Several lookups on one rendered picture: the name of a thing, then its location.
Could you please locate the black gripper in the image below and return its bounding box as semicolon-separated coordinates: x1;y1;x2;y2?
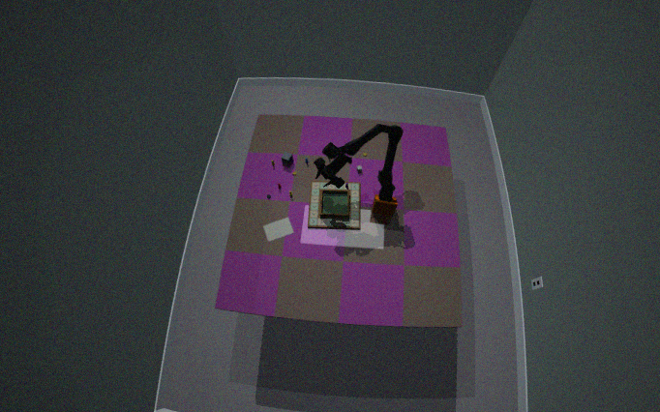
314;157;345;189

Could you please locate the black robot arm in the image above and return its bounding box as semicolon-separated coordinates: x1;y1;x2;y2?
320;124;404;202

